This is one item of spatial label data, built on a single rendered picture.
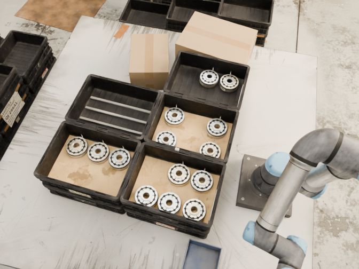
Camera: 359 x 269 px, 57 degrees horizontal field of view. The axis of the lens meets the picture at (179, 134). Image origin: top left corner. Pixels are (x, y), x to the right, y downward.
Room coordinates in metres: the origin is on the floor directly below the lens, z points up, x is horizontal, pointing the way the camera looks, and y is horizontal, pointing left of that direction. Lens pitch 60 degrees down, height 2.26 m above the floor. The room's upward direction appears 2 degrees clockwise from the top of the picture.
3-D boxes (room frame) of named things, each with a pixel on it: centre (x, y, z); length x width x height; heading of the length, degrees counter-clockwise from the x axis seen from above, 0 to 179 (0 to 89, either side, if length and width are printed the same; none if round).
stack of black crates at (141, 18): (2.26, 0.31, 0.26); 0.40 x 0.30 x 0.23; 79
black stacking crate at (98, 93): (0.93, 0.33, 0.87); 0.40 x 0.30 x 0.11; 75
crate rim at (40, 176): (0.64, 0.40, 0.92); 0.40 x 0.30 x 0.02; 75
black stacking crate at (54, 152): (0.64, 0.40, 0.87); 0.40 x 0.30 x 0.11; 75
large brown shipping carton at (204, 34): (1.45, -0.20, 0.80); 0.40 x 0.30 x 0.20; 68
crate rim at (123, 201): (0.54, 0.01, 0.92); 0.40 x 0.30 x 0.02; 75
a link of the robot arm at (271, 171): (0.62, -0.45, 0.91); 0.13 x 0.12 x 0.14; 64
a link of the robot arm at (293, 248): (0.24, -0.40, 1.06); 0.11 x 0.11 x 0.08; 64
